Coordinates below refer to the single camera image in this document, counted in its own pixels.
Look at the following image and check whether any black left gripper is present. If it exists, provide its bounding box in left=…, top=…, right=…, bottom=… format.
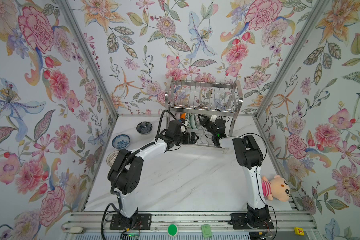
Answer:
left=171, top=130, right=199, bottom=147

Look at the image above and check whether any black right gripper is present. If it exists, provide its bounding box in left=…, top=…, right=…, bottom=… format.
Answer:
left=199, top=114, right=218, bottom=139

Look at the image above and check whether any pale green bowl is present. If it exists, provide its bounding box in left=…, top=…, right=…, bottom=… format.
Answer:
left=189, top=114, right=197, bottom=130

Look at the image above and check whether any green leaf pattern bowl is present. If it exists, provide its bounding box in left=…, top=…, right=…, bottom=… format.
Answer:
left=185, top=113, right=191, bottom=128

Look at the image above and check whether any stainless steel dish rack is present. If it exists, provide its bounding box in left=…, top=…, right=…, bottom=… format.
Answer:
left=164, top=80, right=244, bottom=154

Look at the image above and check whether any white bowl orange outside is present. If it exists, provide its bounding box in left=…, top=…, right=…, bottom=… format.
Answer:
left=180, top=113, right=186, bottom=123

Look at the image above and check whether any green geometric pattern bowl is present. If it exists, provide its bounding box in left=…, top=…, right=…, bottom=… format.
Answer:
left=194, top=115, right=202, bottom=130

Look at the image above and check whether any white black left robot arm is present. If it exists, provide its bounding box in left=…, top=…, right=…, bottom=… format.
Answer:
left=108, top=110, right=199, bottom=227

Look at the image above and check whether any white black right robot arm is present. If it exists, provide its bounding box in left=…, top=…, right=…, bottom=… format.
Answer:
left=198, top=115, right=276, bottom=230

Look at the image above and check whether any black patterned bowl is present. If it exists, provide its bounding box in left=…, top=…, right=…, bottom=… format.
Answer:
left=136, top=121, right=153, bottom=135

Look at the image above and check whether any blue floral bowl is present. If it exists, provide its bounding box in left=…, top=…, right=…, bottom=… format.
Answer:
left=112, top=134, right=131, bottom=150

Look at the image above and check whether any white lattice pattern bowl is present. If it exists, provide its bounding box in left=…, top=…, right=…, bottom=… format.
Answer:
left=106, top=151, right=120, bottom=167

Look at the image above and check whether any light green rectangular device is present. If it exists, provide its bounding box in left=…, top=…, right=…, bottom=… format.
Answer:
left=201, top=224, right=213, bottom=238

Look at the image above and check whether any pink plush pig toy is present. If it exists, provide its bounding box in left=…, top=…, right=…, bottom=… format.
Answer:
left=262, top=175, right=292, bottom=202

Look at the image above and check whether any yellow tag block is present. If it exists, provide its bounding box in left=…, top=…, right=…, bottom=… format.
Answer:
left=294, top=227, right=305, bottom=236

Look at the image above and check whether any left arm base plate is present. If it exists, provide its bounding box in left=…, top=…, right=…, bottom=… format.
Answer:
left=110, top=213, right=152, bottom=230

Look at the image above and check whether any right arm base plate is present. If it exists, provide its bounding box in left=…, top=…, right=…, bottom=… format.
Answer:
left=230, top=213, right=275, bottom=230

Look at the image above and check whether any aluminium front rail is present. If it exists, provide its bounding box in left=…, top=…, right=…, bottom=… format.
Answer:
left=62, top=211, right=323, bottom=240

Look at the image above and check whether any white plug on rail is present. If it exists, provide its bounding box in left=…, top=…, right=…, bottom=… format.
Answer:
left=69, top=227, right=84, bottom=234

